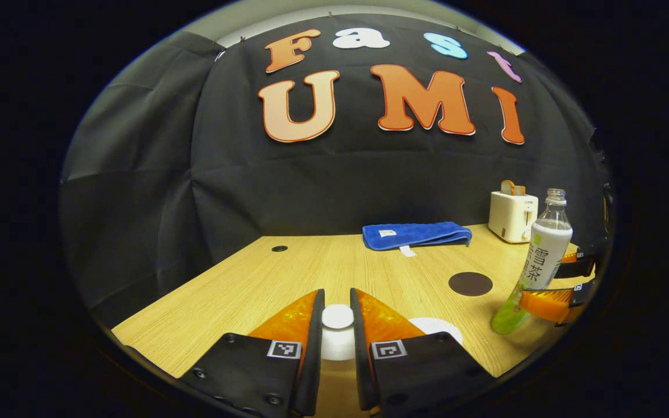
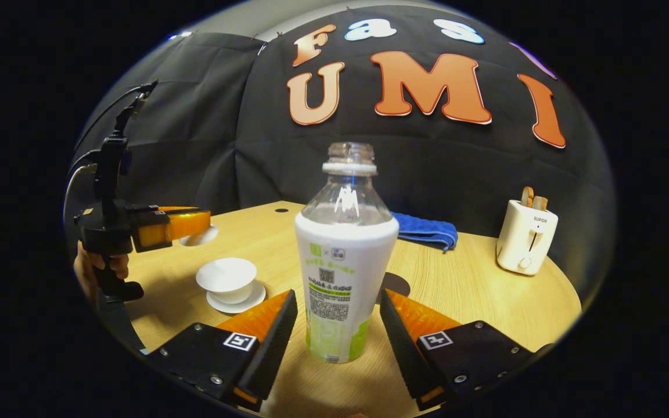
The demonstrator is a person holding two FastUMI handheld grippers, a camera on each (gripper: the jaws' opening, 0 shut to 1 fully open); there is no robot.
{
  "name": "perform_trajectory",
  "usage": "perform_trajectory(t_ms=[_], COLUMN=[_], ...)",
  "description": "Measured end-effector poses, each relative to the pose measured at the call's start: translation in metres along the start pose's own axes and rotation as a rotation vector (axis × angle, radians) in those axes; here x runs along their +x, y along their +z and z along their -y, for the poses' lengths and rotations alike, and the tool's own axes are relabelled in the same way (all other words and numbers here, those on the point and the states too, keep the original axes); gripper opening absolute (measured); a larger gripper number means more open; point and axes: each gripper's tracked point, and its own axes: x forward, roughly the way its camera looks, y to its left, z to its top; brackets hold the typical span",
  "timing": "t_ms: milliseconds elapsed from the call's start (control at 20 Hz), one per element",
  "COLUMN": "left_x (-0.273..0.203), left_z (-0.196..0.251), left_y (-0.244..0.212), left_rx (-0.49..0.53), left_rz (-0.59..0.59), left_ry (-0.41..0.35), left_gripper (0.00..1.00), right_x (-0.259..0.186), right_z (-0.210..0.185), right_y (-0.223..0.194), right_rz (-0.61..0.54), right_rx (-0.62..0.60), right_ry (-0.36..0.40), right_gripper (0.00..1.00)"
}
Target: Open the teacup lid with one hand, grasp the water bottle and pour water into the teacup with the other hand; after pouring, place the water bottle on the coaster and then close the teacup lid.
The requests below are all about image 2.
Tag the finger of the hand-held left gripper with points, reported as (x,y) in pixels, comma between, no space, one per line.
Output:
(163,208)
(177,225)

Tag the white saucer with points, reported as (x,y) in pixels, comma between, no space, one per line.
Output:
(250,302)

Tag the toasted bread slice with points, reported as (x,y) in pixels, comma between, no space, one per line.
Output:
(527,196)
(540,203)

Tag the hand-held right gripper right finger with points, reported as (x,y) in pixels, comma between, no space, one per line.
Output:
(407,354)

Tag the white toaster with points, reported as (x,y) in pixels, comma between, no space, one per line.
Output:
(523,244)

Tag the blue towel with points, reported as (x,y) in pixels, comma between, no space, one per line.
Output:
(427,231)

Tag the clear water bottle white label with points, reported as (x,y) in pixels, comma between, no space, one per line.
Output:
(343,261)

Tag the dark round coaster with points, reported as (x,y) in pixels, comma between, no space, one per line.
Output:
(397,284)

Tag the white ceiling light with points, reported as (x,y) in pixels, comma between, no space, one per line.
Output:
(179,36)

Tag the white teacup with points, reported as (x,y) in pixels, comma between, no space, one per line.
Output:
(227,276)

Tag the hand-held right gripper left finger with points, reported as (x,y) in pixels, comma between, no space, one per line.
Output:
(270,348)

